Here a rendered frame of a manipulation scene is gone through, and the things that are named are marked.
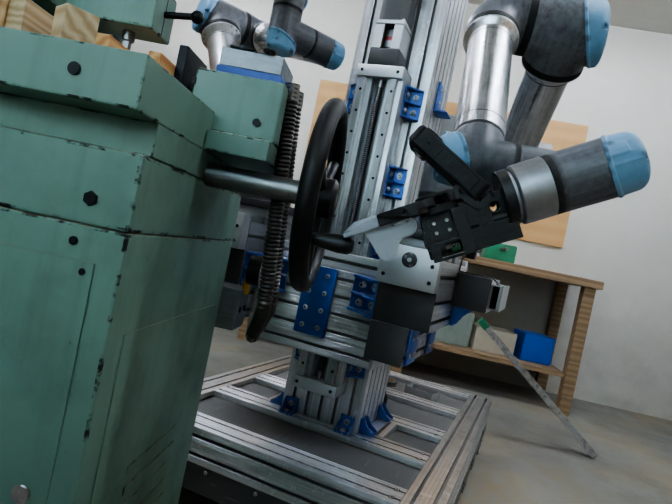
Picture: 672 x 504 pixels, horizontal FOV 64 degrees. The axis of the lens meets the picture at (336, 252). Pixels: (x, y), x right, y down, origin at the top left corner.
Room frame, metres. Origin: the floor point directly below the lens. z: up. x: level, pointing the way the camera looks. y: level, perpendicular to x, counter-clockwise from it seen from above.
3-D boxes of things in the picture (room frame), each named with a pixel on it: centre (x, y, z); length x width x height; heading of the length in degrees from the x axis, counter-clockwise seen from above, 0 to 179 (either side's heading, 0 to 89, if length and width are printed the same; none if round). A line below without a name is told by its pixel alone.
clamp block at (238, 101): (0.85, 0.18, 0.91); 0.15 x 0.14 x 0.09; 176
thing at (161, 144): (0.82, 0.32, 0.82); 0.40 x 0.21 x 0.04; 176
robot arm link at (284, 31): (1.34, 0.23, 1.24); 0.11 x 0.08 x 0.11; 130
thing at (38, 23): (0.90, 0.37, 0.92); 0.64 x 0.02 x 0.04; 176
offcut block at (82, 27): (0.61, 0.34, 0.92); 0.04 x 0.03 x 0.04; 139
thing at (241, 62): (0.86, 0.18, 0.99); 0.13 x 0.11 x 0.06; 176
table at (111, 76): (0.86, 0.27, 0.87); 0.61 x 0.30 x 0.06; 176
